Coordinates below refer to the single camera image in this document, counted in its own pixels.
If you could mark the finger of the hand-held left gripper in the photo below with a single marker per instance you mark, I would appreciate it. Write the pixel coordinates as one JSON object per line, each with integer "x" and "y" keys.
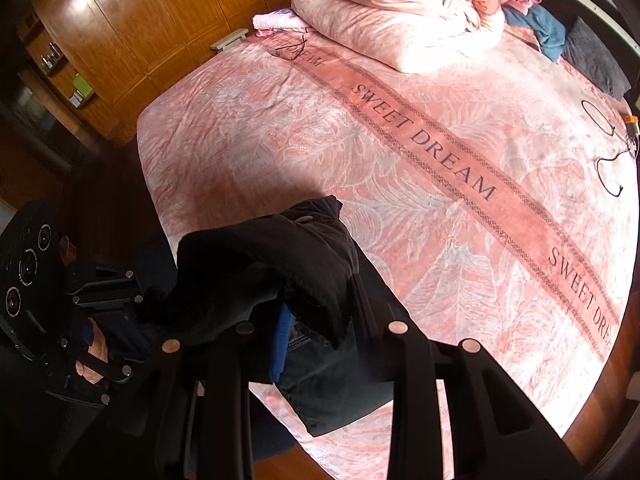
{"x": 107, "y": 285}
{"x": 117, "y": 345}

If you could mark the bed with pink sheet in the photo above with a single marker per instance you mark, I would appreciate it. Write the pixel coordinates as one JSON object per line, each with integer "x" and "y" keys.
{"x": 250, "y": 135}

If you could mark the green box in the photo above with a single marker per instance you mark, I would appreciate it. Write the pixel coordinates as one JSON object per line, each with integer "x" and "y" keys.
{"x": 83, "y": 86}

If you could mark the blue garment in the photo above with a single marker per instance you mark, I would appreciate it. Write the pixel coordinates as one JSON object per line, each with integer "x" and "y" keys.
{"x": 542, "y": 30}

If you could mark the eyeglasses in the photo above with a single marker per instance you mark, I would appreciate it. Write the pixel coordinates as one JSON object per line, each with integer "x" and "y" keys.
{"x": 290, "y": 50}

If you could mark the person's left hand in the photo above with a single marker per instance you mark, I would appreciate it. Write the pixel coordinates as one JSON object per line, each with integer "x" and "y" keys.
{"x": 95, "y": 352}

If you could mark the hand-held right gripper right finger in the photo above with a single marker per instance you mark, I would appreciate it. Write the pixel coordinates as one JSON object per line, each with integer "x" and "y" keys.
{"x": 380, "y": 305}

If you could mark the black quilted pants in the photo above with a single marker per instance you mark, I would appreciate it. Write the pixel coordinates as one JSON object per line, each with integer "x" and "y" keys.
{"x": 240, "y": 270}

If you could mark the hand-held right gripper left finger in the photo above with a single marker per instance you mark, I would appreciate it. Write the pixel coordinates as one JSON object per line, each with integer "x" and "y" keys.
{"x": 281, "y": 345}

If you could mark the small white stool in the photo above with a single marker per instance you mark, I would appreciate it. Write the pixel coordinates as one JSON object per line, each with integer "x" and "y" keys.
{"x": 227, "y": 40}

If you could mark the grey pillow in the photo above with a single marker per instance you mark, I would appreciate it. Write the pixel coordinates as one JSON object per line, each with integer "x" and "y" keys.
{"x": 595, "y": 60}

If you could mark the orange device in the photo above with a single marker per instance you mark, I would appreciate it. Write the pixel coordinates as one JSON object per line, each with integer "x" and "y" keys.
{"x": 632, "y": 122}

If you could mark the wooden wardrobe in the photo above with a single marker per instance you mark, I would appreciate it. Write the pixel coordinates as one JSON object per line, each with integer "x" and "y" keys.
{"x": 175, "y": 10}

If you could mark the white pink folded cloth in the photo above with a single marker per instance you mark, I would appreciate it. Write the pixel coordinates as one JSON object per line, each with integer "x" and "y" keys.
{"x": 280, "y": 21}

